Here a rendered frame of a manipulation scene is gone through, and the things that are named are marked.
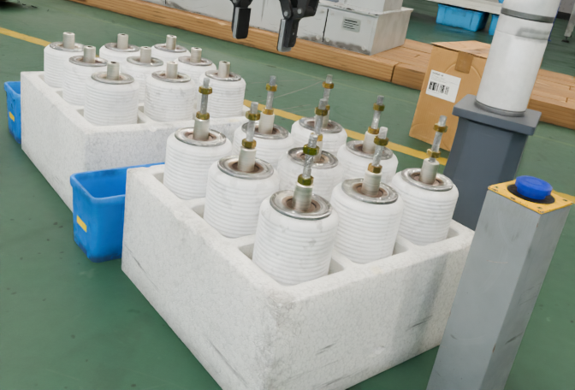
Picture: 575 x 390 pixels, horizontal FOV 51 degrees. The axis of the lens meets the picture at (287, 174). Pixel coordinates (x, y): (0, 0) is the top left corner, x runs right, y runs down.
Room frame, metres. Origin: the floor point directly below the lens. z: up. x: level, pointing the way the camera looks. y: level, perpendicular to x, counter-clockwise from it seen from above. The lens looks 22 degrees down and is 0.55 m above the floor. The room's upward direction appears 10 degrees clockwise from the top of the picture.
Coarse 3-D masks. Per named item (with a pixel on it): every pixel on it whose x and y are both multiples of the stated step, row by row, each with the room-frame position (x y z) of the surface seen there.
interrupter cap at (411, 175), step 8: (408, 168) 0.84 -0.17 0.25; (416, 168) 0.84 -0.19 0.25; (400, 176) 0.81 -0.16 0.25; (408, 176) 0.81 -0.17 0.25; (416, 176) 0.82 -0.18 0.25; (440, 176) 0.83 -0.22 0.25; (416, 184) 0.78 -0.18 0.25; (424, 184) 0.79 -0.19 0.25; (432, 184) 0.80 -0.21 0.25; (440, 184) 0.80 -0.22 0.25; (448, 184) 0.80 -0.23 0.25
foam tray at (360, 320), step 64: (128, 192) 0.83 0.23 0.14; (128, 256) 0.82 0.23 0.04; (192, 256) 0.68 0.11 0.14; (448, 256) 0.74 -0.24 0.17; (192, 320) 0.67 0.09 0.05; (256, 320) 0.57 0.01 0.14; (320, 320) 0.59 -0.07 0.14; (384, 320) 0.67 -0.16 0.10; (256, 384) 0.56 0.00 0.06; (320, 384) 0.61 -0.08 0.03
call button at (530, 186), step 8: (520, 176) 0.66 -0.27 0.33; (528, 176) 0.67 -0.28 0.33; (520, 184) 0.64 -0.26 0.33; (528, 184) 0.64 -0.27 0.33; (536, 184) 0.65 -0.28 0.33; (544, 184) 0.65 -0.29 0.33; (520, 192) 0.65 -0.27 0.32; (528, 192) 0.64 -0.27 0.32; (536, 192) 0.63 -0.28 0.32; (544, 192) 0.63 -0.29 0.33
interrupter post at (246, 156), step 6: (240, 150) 0.74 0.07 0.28; (246, 150) 0.73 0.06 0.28; (252, 150) 0.73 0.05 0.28; (240, 156) 0.73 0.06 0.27; (246, 156) 0.73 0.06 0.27; (252, 156) 0.73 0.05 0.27; (240, 162) 0.73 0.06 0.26; (246, 162) 0.73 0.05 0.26; (252, 162) 0.74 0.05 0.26; (240, 168) 0.73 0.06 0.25; (246, 168) 0.73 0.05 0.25; (252, 168) 0.74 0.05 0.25
